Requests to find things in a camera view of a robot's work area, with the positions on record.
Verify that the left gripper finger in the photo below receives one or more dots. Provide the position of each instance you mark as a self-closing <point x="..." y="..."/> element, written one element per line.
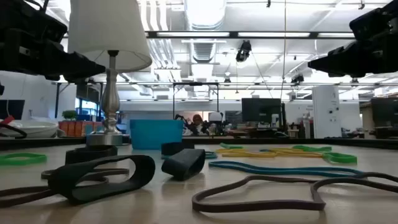
<point x="75" y="78"/>
<point x="81" y="63"/>

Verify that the wide black rubber band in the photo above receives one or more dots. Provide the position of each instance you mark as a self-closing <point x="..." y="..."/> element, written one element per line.
<point x="183" y="163"/>
<point x="146" y="171"/>
<point x="175" y="148"/>
<point x="90" y="154"/>

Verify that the green rubber band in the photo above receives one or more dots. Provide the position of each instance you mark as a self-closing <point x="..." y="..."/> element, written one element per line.
<point x="231" y="147"/>
<point x="31" y="162"/>
<point x="353" y="159"/>
<point x="311" y="148"/>

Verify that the thin blue rubber band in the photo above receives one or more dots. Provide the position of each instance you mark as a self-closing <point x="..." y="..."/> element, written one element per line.
<point x="265" y="150"/>

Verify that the thin dark brown rubber band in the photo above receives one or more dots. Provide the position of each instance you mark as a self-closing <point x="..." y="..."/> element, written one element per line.
<point x="258" y="206"/>
<point x="12" y="202"/>
<point x="124" y="170"/>

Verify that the long blue rubber band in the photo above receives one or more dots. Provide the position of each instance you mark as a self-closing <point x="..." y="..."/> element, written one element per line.
<point x="280" y="170"/>

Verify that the small teal rubber band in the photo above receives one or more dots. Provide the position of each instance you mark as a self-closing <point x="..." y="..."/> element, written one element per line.
<point x="214" y="155"/>

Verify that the teal plastic bin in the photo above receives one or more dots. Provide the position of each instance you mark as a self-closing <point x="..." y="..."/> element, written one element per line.
<point x="155" y="132"/>

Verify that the small potted plant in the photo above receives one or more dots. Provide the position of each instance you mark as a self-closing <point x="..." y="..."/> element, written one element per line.
<point x="69" y="114"/>

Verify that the white shade silver table lamp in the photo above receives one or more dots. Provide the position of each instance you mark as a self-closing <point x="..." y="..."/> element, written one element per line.
<point x="109" y="31"/>

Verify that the white cabinet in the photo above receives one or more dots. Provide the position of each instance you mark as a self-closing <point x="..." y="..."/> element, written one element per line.
<point x="326" y="124"/>

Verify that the black monitor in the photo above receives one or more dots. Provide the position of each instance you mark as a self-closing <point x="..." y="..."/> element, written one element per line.
<point x="385" y="110"/>
<point x="261" y="109"/>
<point x="12" y="109"/>

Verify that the white bowl stack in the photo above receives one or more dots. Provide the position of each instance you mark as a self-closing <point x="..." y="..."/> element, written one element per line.
<point x="40" y="129"/>

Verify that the red strip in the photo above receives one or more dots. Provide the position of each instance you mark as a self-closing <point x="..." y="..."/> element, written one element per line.
<point x="8" y="120"/>

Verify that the person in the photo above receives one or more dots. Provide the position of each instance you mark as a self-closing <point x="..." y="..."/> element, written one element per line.
<point x="197" y="119"/>

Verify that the white round object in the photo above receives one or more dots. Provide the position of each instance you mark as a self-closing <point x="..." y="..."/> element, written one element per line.
<point x="215" y="116"/>

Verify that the black hanging camera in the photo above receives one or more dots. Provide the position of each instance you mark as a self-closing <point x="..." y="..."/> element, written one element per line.
<point x="298" y="79"/>
<point x="244" y="49"/>

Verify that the black table frame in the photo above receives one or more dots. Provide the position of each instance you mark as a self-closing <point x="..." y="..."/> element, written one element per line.
<point x="280" y="141"/>

